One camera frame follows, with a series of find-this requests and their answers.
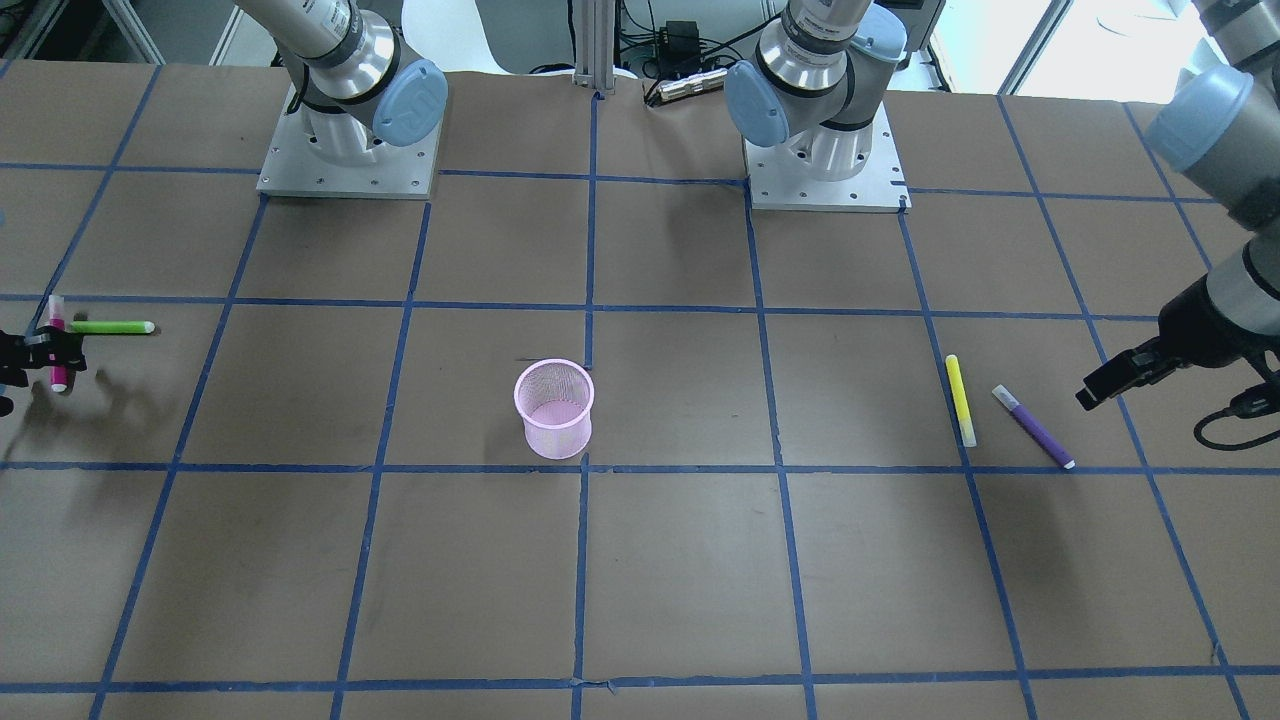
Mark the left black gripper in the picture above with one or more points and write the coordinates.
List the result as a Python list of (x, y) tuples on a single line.
[(1196, 331)]

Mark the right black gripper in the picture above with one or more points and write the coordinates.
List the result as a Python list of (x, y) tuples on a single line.
[(40, 350)]

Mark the pink marker pen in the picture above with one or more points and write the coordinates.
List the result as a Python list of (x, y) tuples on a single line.
[(58, 375)]

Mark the purple marker pen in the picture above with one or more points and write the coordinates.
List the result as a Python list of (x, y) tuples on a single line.
[(1034, 428)]

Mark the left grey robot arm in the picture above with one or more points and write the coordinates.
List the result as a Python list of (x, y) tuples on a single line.
[(1130, 167)]

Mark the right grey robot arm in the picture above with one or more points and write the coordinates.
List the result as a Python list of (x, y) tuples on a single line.
[(142, 182)]

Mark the pink mesh cup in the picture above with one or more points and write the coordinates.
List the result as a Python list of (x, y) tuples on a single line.
[(554, 399)]

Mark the green marker pen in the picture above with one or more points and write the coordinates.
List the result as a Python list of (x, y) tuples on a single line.
[(110, 327)]

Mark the yellow marker pen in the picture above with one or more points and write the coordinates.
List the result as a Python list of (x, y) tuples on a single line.
[(963, 413)]

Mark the black power adapter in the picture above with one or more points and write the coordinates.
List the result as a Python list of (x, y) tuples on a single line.
[(678, 41)]

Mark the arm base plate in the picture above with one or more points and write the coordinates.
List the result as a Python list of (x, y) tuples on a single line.
[(827, 170), (314, 155)]

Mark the aluminium frame post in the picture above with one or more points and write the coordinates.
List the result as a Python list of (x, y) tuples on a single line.
[(593, 38)]

